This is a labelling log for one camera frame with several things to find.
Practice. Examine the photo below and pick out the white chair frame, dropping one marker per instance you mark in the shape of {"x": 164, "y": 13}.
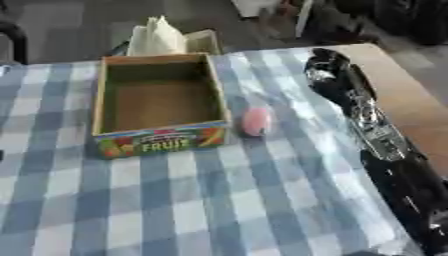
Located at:
{"x": 286, "y": 13}

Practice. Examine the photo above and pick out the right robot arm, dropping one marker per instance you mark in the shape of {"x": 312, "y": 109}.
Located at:
{"x": 391, "y": 166}

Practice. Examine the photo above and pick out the pink oval toy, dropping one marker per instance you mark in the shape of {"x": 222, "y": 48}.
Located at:
{"x": 256, "y": 121}

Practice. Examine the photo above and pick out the white tissue paper stack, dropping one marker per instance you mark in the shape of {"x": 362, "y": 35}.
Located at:
{"x": 157, "y": 38}

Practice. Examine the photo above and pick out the cardboard box with colourful print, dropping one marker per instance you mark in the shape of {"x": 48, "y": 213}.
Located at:
{"x": 158, "y": 110}

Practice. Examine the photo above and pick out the black chair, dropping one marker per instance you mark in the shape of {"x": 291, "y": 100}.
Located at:
{"x": 16, "y": 38}

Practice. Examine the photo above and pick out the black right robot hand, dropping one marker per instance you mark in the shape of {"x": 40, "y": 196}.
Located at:
{"x": 330, "y": 77}

